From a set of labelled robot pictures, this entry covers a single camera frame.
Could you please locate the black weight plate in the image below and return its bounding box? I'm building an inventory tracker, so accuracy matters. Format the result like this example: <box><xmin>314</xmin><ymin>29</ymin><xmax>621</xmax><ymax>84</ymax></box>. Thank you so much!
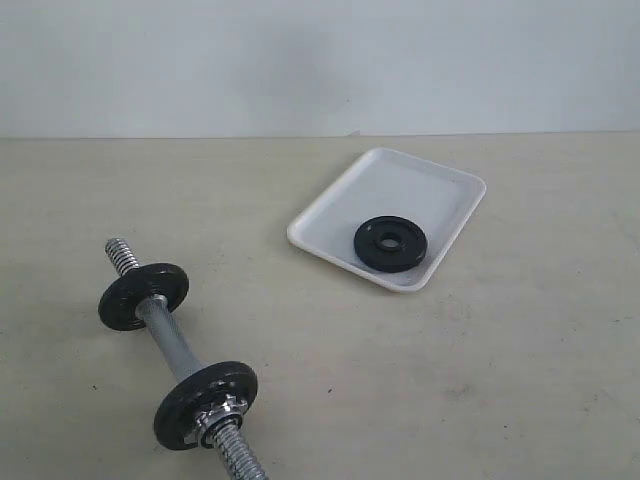
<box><xmin>353</xmin><ymin>216</ymin><xmax>428</xmax><ymax>273</ymax></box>
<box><xmin>153</xmin><ymin>361</ymin><xmax>258</xmax><ymax>451</ymax></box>
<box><xmin>98</xmin><ymin>263</ymin><xmax>190</xmax><ymax>331</ymax></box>

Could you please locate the chrome star collar nut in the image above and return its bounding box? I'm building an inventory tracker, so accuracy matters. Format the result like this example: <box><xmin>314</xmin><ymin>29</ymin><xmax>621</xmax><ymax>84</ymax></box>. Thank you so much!
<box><xmin>194</xmin><ymin>394</ymin><xmax>248</xmax><ymax>449</ymax></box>

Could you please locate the chrome threaded dumbbell bar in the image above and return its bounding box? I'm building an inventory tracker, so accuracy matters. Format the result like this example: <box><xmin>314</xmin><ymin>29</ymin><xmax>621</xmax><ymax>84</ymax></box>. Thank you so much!
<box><xmin>104</xmin><ymin>238</ymin><xmax>268</xmax><ymax>479</ymax></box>

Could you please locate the white rectangular plastic tray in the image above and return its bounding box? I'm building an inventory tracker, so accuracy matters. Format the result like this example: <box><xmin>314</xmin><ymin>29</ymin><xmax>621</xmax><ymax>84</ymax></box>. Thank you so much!
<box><xmin>287</xmin><ymin>148</ymin><xmax>486</xmax><ymax>293</ymax></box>

